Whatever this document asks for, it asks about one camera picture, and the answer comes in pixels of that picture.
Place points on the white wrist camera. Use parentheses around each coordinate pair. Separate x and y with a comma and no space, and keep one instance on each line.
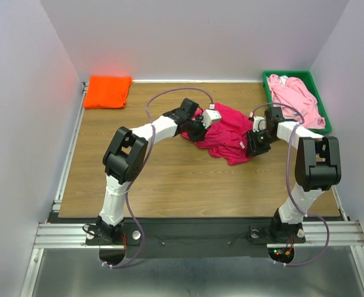
(209,117)
(259,123)

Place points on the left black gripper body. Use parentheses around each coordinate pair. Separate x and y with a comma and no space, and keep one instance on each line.
(195,129)

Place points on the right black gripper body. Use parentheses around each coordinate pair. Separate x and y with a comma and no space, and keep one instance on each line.
(258,142)

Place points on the aluminium frame rail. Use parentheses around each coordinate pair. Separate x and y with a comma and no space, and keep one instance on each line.
(71,235)

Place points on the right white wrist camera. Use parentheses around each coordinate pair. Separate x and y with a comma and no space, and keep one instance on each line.
(259,123)

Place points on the green plastic bin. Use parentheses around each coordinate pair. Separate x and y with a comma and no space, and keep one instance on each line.
(308,80)

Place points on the pink t-shirt in bin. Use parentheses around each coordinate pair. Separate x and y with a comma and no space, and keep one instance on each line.
(299,97)

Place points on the magenta t-shirt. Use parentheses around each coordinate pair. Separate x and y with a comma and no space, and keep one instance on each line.
(228,138)

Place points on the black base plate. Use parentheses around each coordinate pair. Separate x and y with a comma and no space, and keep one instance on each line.
(158,238)

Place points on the white garment in bin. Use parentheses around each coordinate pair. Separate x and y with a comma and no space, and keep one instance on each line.
(283,80)

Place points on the folded orange t-shirt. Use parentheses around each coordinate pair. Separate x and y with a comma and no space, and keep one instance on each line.
(105,92)

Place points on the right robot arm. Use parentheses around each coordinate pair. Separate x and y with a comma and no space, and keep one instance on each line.
(317,169)

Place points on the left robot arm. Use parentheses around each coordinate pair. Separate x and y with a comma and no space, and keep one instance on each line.
(129,151)

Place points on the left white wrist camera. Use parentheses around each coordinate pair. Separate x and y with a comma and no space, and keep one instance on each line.
(209,117)

